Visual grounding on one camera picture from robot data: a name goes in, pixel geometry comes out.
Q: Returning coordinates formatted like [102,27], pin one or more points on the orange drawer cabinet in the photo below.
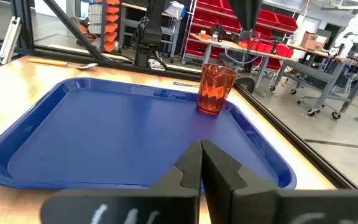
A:
[110,28]

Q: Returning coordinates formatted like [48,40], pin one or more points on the white humanoid robot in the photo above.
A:
[353,31]

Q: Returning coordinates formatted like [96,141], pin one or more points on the black aluminium table frame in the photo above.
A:
[23,25]

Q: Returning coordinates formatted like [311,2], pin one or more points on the wooden top work table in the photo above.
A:
[228,46]

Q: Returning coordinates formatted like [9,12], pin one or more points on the blue plastic tray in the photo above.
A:
[104,133]

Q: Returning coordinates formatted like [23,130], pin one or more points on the red bin storage rack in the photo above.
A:
[210,18]

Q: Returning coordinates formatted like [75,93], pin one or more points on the orange faceted plastic cup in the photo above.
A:
[216,90]

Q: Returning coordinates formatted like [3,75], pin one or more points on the grey wheeled work table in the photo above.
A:
[322,77]

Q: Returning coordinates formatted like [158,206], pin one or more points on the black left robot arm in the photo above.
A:
[149,28]

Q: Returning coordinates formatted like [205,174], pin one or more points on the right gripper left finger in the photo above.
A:
[166,202]

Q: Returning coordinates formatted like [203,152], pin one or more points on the silver aluminium extrusion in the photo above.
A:
[9,40]

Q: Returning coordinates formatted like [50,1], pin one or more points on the brown cardboard box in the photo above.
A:
[311,40]

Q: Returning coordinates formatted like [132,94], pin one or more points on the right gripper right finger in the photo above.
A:
[259,205]

